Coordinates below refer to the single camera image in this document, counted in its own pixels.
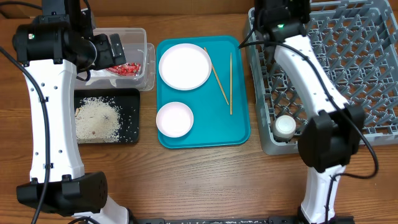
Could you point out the teal serving tray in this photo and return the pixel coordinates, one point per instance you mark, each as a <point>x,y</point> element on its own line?
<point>213,125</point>

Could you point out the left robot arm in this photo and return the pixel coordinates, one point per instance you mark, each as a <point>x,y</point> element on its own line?
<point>51,51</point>

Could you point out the grey dishwasher rack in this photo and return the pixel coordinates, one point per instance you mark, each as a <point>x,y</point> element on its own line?
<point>356,44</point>

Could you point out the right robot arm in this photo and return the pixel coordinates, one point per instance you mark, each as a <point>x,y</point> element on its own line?
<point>332,133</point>

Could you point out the white napkin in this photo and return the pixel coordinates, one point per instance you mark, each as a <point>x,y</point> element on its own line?
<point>102,79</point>

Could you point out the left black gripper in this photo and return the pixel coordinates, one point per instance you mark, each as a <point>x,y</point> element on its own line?
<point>107,58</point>

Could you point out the red snack wrapper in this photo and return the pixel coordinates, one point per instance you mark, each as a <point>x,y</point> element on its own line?
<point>126,70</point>

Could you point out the white paper cup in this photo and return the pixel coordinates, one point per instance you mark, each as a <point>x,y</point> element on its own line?
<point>284,128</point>

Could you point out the spilled rice pile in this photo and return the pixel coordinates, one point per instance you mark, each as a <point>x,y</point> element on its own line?
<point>98,121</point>

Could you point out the pink bowl with rice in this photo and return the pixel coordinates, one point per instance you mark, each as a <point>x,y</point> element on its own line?
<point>174,119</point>

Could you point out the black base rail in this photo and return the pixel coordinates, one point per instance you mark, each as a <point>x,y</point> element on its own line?
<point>270,220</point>

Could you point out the clear plastic bin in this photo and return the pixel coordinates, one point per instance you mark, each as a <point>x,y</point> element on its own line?
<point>137,50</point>

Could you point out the pink round plate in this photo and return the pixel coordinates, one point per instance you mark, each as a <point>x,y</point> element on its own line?
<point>185,67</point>

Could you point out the black plastic tray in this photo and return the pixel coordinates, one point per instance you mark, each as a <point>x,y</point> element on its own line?
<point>130,105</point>

